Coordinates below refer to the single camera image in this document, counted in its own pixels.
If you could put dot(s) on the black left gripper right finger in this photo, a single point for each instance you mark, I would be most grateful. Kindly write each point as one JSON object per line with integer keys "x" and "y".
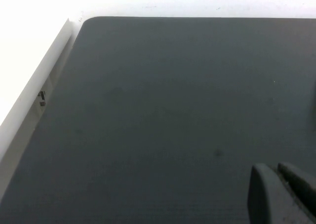
{"x": 300, "y": 182}

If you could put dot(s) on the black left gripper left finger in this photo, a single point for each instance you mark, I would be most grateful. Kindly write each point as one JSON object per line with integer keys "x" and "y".
{"x": 269, "y": 199}

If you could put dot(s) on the black table mat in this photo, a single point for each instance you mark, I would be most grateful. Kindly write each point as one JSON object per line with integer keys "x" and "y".
{"x": 160, "y": 115}

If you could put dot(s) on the white side board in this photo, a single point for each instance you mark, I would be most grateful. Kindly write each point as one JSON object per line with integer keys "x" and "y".
{"x": 32, "y": 78}

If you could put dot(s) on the small grey metal bracket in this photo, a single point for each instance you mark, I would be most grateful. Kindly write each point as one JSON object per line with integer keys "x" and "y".
{"x": 42, "y": 103}
{"x": 42, "y": 94}

